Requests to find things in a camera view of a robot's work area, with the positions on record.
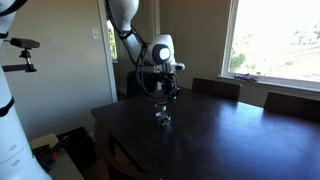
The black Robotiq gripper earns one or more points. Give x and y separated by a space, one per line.
166 85

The smallest steel measuring cup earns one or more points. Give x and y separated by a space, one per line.
162 113

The third-cup steel measuring cup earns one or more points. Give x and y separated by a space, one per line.
168 114

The largest steel measuring cup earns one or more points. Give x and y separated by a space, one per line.
162 120

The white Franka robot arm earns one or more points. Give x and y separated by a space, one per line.
128 10

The black upholstered chair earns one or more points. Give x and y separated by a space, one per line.
133 85

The dark wooden dining chair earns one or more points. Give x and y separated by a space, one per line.
293 106
216 89

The curved light wooden chair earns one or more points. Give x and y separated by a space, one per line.
110 156

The small distant window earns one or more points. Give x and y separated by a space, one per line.
112 43

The purple cloth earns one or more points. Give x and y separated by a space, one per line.
246 78

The black bag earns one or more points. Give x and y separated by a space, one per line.
80 146

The beige stand platform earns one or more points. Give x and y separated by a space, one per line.
66 166

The black and red tools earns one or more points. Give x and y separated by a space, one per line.
46 155

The large white framed window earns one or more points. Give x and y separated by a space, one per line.
273 40

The white door frame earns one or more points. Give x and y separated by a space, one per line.
107 76

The white light switch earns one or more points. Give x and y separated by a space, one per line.
96 34

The black stereo camera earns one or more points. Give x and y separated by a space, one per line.
25 43

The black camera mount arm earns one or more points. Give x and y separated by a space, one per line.
13 68

